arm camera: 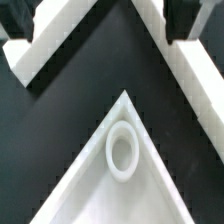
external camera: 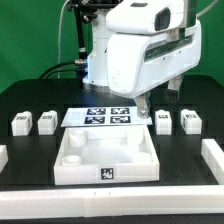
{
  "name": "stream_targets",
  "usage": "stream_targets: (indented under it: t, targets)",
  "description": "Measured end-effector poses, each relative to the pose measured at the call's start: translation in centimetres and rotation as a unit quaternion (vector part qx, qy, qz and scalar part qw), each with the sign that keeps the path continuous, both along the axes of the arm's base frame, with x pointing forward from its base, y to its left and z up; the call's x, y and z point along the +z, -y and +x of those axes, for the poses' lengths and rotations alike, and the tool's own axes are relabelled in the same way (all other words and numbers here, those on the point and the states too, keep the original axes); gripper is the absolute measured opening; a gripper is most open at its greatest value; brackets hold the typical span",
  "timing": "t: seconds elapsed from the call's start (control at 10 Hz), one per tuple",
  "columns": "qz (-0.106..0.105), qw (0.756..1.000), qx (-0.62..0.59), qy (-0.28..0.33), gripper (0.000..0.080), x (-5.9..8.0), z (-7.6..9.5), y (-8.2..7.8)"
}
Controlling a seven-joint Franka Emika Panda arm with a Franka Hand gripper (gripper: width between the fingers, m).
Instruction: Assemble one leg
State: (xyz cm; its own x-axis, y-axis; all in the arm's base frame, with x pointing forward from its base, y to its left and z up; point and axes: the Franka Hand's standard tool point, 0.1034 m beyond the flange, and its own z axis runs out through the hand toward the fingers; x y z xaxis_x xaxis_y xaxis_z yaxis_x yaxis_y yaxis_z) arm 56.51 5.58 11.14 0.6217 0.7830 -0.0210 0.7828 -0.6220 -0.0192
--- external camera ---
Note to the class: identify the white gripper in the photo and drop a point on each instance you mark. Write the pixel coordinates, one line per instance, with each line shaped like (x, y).
(138, 63)

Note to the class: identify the white square tabletop part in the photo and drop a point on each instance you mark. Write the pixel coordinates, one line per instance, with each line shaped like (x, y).
(109, 154)

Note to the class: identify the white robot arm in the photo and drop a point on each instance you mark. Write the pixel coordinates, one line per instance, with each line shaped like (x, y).
(97, 78)

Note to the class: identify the white sheet with tags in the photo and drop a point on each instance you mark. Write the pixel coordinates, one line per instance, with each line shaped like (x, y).
(103, 116)

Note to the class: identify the white right fence block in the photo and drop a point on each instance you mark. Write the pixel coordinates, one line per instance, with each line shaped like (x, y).
(214, 157)

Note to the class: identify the white fence block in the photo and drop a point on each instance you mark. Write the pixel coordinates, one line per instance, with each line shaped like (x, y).
(3, 157)
(214, 157)

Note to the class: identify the white left fence block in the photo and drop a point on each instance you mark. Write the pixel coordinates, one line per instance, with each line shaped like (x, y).
(3, 157)

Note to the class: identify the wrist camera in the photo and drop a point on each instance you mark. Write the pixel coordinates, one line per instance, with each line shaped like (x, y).
(145, 16)

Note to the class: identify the black camera stand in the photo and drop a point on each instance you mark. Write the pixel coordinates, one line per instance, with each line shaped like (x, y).
(80, 20)

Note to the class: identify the white front fence rail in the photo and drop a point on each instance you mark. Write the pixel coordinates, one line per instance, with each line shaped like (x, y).
(98, 202)

